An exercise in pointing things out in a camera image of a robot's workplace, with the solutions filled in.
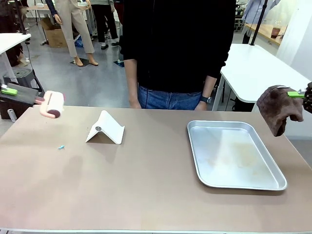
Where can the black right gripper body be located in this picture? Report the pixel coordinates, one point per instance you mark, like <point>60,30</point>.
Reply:
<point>309,97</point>

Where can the brown cleaning cloth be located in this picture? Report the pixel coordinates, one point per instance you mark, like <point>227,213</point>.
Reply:
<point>278,107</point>

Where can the person's right forearm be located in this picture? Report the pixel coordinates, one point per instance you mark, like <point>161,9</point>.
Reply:
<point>131,78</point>

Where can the person's left forearm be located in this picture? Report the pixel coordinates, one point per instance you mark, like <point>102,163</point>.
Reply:
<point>209,85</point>

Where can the person's left hand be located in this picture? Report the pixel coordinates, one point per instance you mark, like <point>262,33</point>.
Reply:
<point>201,106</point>

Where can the person's right hand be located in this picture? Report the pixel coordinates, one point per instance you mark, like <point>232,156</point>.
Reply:
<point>134,103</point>

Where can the dark brown box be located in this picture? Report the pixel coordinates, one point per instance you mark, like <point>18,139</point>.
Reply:
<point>14,108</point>

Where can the grey round stool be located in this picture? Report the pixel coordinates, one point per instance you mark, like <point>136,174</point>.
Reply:
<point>19,75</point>

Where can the silver metal can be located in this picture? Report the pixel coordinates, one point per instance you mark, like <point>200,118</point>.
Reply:
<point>11,115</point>

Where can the white side table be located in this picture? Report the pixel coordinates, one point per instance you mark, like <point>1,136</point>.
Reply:
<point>256,73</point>

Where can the white rounded table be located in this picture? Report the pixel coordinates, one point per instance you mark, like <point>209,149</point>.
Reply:
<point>12,41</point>

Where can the wooden desk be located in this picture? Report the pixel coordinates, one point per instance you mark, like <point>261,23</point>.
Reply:
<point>264,33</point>

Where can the cardboard box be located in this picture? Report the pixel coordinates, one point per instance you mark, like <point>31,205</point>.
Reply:
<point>54,35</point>

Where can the cyan paper scrap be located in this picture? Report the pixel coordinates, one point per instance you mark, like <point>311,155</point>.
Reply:
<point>61,147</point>

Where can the black tripod pole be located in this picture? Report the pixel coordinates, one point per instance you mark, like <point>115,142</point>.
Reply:
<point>258,22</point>

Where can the blue plastic bag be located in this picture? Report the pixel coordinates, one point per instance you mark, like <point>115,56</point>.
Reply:
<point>78,42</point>

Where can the black wrist watch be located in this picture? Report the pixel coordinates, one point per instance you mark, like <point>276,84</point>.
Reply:
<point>206,99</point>

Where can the mannequin in beige trousers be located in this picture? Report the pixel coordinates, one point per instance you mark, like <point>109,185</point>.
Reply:
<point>75,29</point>

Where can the person in light blue shirt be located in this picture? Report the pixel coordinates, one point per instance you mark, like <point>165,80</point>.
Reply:
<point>253,11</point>

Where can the silver metal tray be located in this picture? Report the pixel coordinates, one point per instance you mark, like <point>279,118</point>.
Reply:
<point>239,168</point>

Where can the white folded roller stand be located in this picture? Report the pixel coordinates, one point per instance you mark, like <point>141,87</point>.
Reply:
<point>107,131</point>

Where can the blue floor item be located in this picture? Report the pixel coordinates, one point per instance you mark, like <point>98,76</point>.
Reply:
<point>120,64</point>

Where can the person in black trousers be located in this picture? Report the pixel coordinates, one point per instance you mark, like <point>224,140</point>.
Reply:
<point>106,24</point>

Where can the person in black sweater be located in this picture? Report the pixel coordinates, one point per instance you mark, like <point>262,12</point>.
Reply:
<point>178,46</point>

